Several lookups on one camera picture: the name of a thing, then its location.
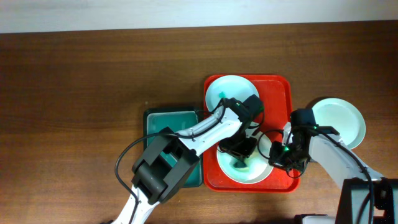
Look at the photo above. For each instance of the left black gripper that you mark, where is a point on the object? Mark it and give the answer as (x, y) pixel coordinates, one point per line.
(237, 149)

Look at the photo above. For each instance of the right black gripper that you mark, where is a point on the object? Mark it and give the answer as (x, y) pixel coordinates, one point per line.
(276, 160)

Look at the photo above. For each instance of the green yellow sponge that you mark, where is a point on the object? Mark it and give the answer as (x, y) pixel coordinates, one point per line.
(240, 165)

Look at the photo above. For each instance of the white plate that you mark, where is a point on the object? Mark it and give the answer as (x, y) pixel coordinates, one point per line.
(257, 167)

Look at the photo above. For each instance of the pale green plate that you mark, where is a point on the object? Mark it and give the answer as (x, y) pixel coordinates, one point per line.
(344, 117)

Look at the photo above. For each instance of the light blue plate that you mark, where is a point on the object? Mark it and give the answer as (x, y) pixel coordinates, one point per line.
(229, 86)

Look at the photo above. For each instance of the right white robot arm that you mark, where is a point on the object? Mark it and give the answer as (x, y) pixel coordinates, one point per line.
(366, 195)

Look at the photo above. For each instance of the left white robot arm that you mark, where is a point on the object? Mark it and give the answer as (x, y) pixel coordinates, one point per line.
(170, 158)

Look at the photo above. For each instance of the red plastic tray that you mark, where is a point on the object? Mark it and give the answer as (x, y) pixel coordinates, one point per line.
(274, 91)

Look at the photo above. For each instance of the dark green basin tray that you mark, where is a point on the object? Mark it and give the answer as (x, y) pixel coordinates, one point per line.
(156, 119)

